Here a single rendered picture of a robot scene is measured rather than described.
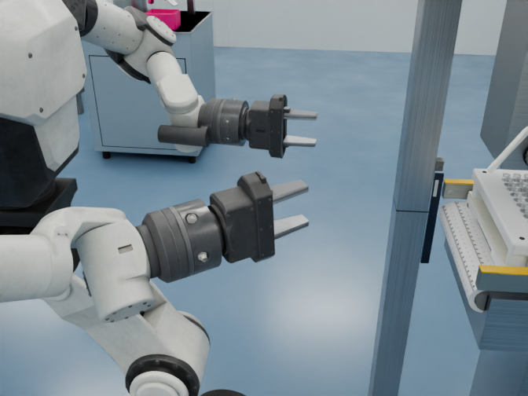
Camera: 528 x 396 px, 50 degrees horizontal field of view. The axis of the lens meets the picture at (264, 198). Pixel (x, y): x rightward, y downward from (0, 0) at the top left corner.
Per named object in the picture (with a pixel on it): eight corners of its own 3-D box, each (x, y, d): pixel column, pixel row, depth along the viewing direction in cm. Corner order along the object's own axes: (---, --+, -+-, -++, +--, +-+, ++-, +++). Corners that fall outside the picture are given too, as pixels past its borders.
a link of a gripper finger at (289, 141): (317, 137, 108) (285, 134, 110) (314, 144, 106) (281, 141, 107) (317, 145, 109) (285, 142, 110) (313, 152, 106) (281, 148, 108)
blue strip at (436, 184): (420, 263, 113) (435, 174, 103) (419, 261, 113) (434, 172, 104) (428, 263, 113) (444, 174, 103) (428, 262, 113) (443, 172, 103)
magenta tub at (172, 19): (145, 30, 293) (144, 12, 288) (152, 25, 303) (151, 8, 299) (175, 31, 291) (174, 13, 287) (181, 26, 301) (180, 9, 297)
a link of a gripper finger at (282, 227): (299, 212, 78) (258, 225, 75) (311, 222, 75) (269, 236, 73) (299, 221, 79) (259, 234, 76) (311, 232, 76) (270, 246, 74)
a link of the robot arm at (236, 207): (246, 158, 73) (158, 181, 69) (280, 189, 66) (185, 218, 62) (251, 238, 80) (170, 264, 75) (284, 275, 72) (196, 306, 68)
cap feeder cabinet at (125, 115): (93, 161, 331) (72, 29, 294) (126, 125, 381) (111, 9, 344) (199, 166, 324) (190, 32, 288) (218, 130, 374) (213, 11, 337)
